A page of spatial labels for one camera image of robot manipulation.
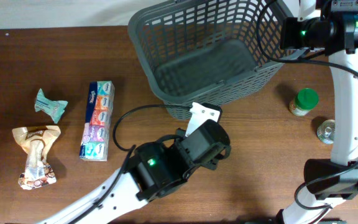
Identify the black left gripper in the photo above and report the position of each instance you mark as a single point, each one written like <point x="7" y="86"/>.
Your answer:
<point x="215" y="162"/>

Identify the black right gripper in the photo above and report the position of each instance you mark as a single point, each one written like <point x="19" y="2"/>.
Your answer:
<point x="289" y="25"/>

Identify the silver tin can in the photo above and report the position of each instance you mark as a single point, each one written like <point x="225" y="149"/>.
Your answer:
<point x="326" y="131"/>

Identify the beige Pantree snack bag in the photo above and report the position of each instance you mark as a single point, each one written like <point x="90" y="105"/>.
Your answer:
<point x="36" y="142"/>

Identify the grey plastic basket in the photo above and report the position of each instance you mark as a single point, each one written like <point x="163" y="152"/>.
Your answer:
<point x="212" y="52"/>

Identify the teal wet wipes packet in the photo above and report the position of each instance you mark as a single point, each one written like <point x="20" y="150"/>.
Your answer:
<point x="54" y="109"/>

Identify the Kleenex tissue multipack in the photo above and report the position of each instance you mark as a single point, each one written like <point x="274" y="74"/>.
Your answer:
<point x="99" y="107"/>

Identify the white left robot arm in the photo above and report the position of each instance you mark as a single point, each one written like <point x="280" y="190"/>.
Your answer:
<point x="151" y="171"/>

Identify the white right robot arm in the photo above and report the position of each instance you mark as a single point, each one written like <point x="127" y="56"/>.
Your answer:
<point x="333" y="27"/>

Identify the green lid spice jar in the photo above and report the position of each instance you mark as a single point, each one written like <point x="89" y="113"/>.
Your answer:
<point x="305" y="100"/>

